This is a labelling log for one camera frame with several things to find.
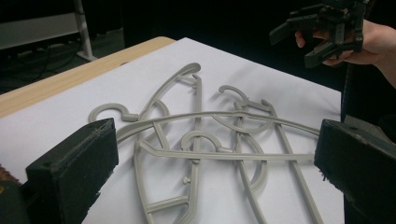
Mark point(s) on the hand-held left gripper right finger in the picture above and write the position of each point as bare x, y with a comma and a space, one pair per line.
358, 168

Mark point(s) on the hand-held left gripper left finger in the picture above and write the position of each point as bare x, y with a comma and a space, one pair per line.
71, 174

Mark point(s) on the grey plastic clothes hanger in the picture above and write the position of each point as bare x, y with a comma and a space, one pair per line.
193, 193
299, 175
236, 155

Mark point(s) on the brown woven basket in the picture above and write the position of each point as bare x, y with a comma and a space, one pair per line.
4, 175

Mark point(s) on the white desk frame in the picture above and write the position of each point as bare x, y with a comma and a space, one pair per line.
84, 31

